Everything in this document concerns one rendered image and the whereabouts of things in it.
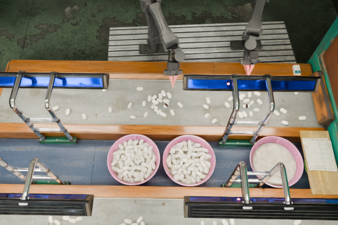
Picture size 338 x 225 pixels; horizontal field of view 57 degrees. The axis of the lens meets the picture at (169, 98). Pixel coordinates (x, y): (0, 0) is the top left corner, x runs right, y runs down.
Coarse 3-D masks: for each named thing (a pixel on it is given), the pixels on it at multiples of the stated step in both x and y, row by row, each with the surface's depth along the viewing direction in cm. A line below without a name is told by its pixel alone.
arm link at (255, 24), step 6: (258, 0) 168; (264, 0) 167; (258, 6) 167; (258, 12) 166; (252, 18) 166; (258, 18) 165; (252, 24) 165; (258, 24) 164; (252, 30) 164; (258, 30) 164; (258, 36) 166
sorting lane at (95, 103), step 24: (24, 96) 179; (72, 96) 179; (96, 96) 179; (120, 96) 179; (144, 96) 179; (192, 96) 179; (216, 96) 179; (264, 96) 179; (288, 96) 179; (0, 120) 172; (72, 120) 172; (96, 120) 172; (120, 120) 172; (144, 120) 172; (168, 120) 172; (192, 120) 172; (240, 120) 172; (288, 120) 172; (312, 120) 172
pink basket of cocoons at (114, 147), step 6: (120, 138) 164; (126, 138) 166; (132, 138) 167; (138, 138) 167; (144, 138) 165; (114, 144) 162; (150, 144) 165; (114, 150) 164; (156, 150) 162; (108, 156) 159; (156, 156) 163; (108, 162) 158; (156, 162) 162; (108, 168) 156; (156, 168) 156; (114, 174) 157; (120, 180) 155
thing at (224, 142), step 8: (232, 80) 141; (232, 88) 139; (272, 88) 138; (272, 96) 136; (272, 104) 134; (232, 112) 138; (272, 112) 136; (232, 120) 143; (264, 120) 143; (224, 136) 161; (256, 136) 159; (224, 144) 168; (232, 144) 168; (240, 144) 168; (248, 144) 168
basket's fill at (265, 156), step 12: (264, 144) 167; (276, 144) 166; (252, 156) 164; (264, 156) 163; (276, 156) 162; (288, 156) 163; (264, 168) 160; (288, 168) 160; (276, 180) 157; (288, 180) 157
